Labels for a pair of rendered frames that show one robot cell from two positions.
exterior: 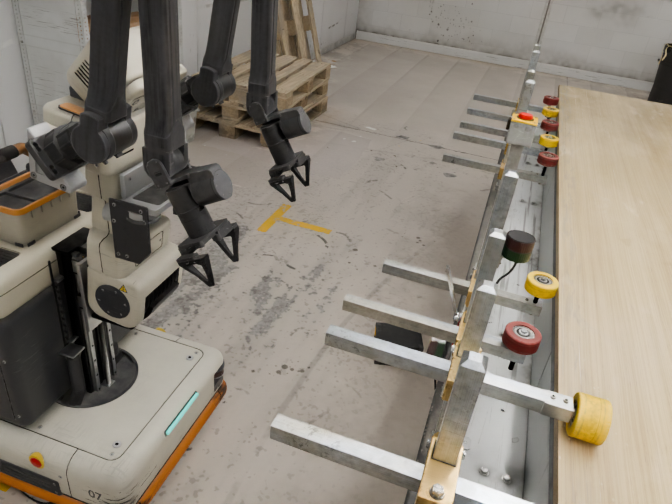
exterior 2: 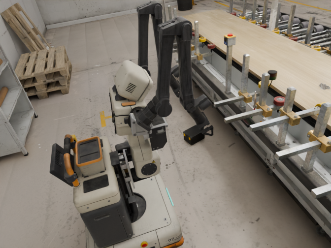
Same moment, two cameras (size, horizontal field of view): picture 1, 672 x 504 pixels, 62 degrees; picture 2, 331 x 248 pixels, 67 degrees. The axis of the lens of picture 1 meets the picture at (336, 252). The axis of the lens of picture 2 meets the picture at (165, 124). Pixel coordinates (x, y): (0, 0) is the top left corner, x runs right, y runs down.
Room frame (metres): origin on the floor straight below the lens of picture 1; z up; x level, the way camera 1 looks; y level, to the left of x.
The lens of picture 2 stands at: (0.06, 0.94, 1.90)
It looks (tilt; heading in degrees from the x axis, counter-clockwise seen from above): 36 degrees down; 334
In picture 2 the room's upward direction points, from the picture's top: 8 degrees counter-clockwise
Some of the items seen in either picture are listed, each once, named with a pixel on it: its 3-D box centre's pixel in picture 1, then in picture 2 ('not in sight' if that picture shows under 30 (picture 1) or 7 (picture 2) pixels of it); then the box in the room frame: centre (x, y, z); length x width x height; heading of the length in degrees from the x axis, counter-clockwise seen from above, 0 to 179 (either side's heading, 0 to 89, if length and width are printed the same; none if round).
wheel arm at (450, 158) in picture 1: (493, 168); (194, 57); (2.24, -0.62, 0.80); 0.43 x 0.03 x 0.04; 74
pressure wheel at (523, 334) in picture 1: (517, 349); (279, 105); (0.99, -0.44, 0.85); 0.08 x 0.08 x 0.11
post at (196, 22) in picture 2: (514, 138); (197, 43); (2.26, -0.68, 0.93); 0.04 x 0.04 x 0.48; 74
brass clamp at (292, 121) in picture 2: (463, 370); (288, 115); (0.80, -0.27, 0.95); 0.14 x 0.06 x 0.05; 164
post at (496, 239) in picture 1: (472, 319); (261, 104); (1.06, -0.34, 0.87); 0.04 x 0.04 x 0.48; 74
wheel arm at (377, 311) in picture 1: (431, 328); (253, 113); (1.05, -0.25, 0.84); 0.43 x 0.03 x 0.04; 74
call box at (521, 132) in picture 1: (521, 131); (229, 40); (1.55, -0.48, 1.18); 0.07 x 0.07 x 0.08; 74
